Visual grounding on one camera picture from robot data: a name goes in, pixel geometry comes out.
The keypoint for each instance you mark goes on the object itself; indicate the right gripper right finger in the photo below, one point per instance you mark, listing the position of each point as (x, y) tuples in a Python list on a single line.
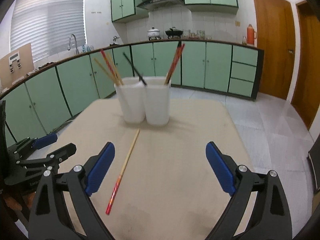
[(224, 168)]

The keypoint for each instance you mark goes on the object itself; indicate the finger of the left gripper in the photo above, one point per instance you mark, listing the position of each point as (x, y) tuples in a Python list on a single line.
[(54, 159), (45, 141)]

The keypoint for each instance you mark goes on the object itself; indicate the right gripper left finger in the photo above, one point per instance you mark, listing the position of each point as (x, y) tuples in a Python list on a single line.
[(97, 167)]

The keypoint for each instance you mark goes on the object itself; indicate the black chopstick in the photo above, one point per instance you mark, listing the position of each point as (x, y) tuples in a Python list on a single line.
[(135, 70)]

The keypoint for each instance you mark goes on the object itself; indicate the red patterned chopstick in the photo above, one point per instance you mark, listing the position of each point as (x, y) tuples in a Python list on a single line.
[(177, 56)]

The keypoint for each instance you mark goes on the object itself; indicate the green lower kitchen cabinets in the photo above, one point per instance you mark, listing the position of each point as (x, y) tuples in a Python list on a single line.
[(40, 103)]

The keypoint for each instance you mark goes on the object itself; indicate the left hand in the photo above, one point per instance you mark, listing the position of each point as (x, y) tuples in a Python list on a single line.
[(15, 205)]

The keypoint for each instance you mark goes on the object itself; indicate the cardboard box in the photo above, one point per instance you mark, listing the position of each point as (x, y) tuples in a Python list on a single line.
[(15, 65)]

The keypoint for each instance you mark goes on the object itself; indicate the white plastic utensil holder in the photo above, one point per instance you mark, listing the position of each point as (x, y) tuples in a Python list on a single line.
[(144, 100)]

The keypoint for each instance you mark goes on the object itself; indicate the red tipped wooden chopstick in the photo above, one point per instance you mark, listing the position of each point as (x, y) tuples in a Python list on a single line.
[(112, 69)]

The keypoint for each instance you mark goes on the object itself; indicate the plain wooden chopstick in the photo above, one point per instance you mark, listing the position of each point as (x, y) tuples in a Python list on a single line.
[(110, 76)]

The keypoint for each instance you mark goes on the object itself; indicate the chrome sink faucet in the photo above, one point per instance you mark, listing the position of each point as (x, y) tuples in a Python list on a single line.
[(73, 42)]

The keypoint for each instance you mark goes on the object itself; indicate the brown wooden door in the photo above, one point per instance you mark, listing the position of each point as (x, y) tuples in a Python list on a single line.
[(276, 37), (306, 94)]

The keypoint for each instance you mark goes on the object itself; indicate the white window blinds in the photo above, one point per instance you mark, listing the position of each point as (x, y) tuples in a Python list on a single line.
[(47, 25)]

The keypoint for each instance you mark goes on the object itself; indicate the small kettle on counter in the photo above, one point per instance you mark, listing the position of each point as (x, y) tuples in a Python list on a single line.
[(115, 41)]

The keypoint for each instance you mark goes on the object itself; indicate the orange thermos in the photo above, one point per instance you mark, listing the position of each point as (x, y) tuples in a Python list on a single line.
[(251, 35)]

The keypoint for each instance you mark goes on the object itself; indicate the glass jars on counter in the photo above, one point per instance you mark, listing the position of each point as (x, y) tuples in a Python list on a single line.
[(198, 34)]

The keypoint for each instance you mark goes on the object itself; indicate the black wok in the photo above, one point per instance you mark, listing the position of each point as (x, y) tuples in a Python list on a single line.
[(173, 33)]

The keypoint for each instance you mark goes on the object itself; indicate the white cooking pot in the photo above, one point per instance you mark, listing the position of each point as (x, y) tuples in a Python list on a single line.
[(154, 34)]

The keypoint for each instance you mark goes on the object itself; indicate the black range hood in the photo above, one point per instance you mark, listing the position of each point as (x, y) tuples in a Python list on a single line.
[(152, 5)]

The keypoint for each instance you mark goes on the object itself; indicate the red handled chopstick on mat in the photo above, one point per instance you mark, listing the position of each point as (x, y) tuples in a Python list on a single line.
[(118, 182)]

